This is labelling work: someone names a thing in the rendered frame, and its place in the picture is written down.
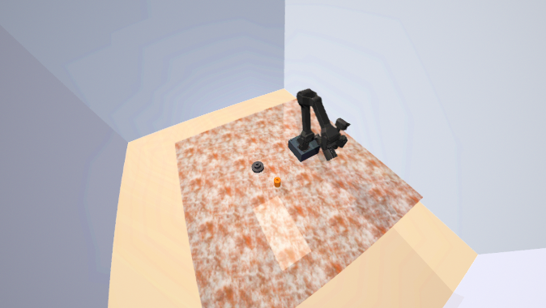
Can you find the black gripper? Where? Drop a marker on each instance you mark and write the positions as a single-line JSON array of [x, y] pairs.
[[341, 125]]

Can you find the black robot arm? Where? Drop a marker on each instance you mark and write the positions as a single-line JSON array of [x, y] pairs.
[[329, 134]]

